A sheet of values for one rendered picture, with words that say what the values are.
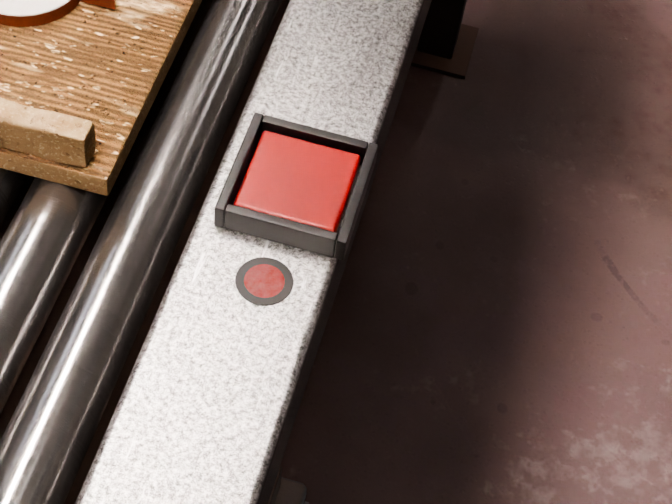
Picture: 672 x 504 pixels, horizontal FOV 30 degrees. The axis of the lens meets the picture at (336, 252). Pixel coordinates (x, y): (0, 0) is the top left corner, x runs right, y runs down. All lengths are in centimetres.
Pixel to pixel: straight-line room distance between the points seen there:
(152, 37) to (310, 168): 13
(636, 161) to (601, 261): 22
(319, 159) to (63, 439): 22
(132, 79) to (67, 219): 10
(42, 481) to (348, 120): 29
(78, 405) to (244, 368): 9
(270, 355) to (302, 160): 12
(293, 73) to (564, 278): 114
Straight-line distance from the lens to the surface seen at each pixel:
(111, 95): 75
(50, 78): 76
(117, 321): 68
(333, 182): 72
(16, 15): 78
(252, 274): 69
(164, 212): 72
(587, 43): 222
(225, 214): 70
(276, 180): 71
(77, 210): 72
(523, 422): 173
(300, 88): 78
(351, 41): 81
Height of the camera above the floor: 148
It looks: 54 degrees down
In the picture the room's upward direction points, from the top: 9 degrees clockwise
